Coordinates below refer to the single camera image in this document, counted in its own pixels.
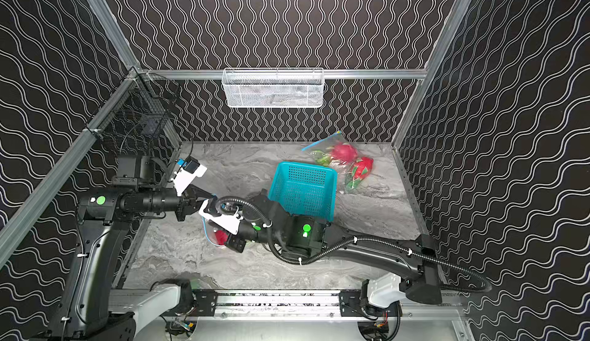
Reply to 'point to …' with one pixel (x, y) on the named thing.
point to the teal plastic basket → (304, 189)
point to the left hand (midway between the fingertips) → (216, 198)
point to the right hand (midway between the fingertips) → (211, 218)
